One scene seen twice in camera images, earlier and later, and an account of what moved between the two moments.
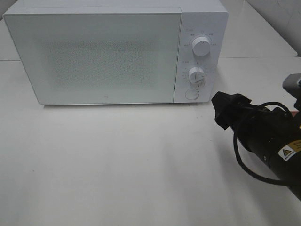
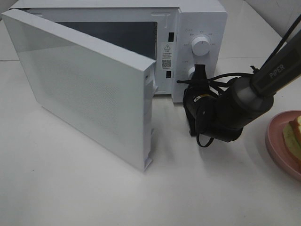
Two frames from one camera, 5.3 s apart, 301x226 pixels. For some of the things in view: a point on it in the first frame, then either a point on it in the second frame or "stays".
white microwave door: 99,56 → 106,94
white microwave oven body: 121,53 stays
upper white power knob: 201,46 stays
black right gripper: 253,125 → 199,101
